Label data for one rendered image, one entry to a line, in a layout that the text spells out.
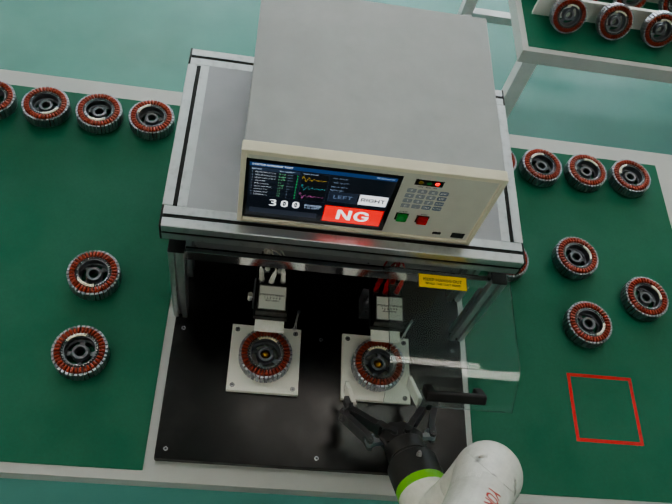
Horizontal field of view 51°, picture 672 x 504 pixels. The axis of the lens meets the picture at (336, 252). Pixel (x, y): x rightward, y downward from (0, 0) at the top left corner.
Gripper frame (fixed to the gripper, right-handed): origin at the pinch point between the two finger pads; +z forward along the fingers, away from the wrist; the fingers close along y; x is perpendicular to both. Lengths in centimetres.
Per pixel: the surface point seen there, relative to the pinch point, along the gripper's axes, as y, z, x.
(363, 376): -2.2, 4.2, -0.6
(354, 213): -9.1, 2.5, 39.1
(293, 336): -15.0, 16.6, 1.4
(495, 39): 115, 205, 22
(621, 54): 103, 94, 46
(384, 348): 3.5, 9.2, 2.4
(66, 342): -62, 20, 1
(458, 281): 12.2, -0.6, 25.6
